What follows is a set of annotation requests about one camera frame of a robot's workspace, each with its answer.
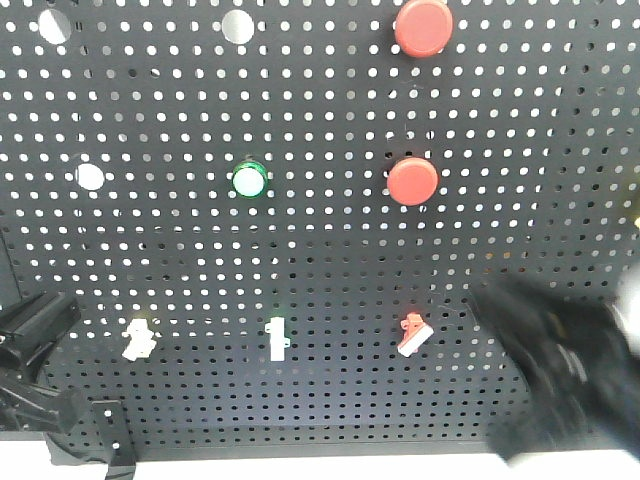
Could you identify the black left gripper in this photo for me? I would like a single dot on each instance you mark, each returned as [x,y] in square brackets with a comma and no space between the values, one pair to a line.
[30,331]

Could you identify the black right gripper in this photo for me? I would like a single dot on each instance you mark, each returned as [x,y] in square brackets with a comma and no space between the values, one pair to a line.
[575,360]

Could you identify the yellow white toggle switch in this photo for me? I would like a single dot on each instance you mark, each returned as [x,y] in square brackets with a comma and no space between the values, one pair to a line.
[141,340]

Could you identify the red white toggle switch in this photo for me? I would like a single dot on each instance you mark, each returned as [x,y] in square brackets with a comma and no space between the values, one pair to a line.
[415,333]

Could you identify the left black table clamp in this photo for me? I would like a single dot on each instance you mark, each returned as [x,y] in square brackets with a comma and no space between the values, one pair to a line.
[113,432]

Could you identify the lower red push button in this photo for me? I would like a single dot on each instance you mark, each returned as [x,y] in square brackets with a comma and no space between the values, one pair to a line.
[412,181]

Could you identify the red push button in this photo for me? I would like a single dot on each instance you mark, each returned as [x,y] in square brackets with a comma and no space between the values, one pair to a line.
[423,27]
[412,181]

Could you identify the black perforated pegboard panel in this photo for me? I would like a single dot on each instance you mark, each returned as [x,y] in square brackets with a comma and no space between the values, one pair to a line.
[122,123]

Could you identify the green illuminated push button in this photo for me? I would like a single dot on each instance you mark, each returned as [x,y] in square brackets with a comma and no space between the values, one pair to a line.
[250,179]

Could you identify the upper red push button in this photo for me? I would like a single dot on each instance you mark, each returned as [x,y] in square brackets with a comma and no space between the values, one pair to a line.
[423,27]

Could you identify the green white toggle switch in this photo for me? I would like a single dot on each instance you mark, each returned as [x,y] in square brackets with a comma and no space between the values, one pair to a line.
[279,342]

